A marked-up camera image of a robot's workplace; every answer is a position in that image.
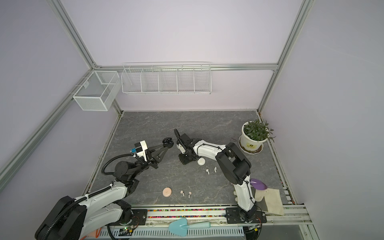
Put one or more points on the white mesh box basket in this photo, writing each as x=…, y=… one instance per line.
x=98, y=91

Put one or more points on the pink earbud charging case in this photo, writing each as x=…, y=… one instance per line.
x=167, y=192

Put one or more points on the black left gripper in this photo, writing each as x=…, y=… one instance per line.
x=153, y=158

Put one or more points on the teal garden trowel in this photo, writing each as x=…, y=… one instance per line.
x=180, y=227

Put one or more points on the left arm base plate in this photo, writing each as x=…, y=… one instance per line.
x=136, y=217

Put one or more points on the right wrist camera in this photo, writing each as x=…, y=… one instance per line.
x=180, y=147

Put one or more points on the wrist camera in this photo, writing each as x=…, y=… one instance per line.
x=139, y=151
x=180, y=147

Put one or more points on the white earbud charging case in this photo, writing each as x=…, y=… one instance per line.
x=201, y=161

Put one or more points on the purple pink garden trowel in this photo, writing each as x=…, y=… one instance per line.
x=258, y=184

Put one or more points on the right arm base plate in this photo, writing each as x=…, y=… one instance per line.
x=236, y=215

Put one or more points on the black earbud charging case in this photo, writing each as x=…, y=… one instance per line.
x=168, y=142

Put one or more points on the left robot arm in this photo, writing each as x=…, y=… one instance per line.
x=74, y=218

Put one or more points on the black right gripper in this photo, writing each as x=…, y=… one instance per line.
x=184, y=161

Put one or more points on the red white work glove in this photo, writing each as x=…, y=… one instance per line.
x=95, y=234

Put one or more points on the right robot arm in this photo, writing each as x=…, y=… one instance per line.
x=232, y=162

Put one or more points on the potted green plant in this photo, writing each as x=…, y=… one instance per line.
x=253, y=136

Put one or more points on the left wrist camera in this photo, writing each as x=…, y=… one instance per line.
x=139, y=151

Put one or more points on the white wire shelf basket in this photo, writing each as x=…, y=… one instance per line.
x=167, y=78

